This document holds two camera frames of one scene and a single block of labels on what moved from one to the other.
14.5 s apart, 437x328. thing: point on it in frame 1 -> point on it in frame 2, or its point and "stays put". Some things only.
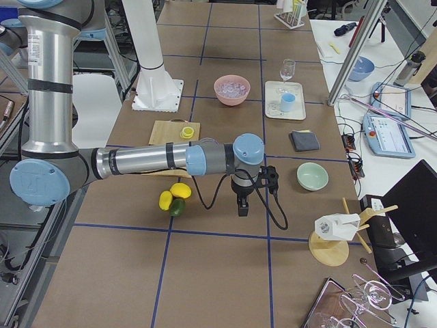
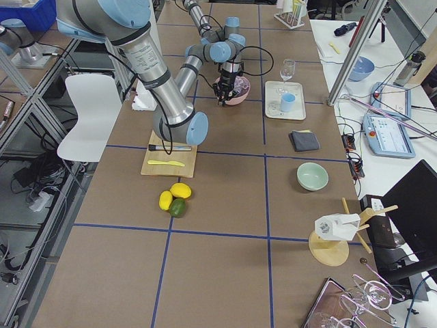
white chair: x=97 y=104 stays put
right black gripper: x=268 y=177 -> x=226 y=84
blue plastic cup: x=287 y=102 stays put
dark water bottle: x=413 y=63 stays put
